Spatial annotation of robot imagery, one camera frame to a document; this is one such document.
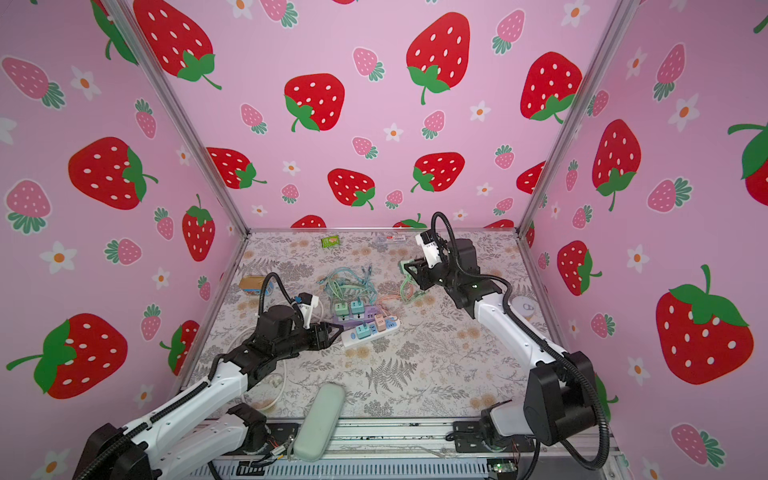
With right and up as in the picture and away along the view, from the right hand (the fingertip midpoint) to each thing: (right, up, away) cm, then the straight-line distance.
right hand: (409, 262), depth 81 cm
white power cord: (-35, -33, +2) cm, 49 cm away
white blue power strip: (-18, -23, +8) cm, 30 cm away
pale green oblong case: (-23, -41, -7) cm, 47 cm away
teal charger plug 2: (-13, -20, +5) cm, 25 cm away
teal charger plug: (-16, -14, +10) cm, 23 cm away
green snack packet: (-30, +8, +36) cm, 48 cm away
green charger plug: (-21, -15, +9) cm, 27 cm away
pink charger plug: (-8, -18, +7) cm, 21 cm away
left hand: (-20, -18, -1) cm, 27 cm away
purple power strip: (-13, -17, +12) cm, 25 cm away
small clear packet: (-4, +9, +37) cm, 38 cm away
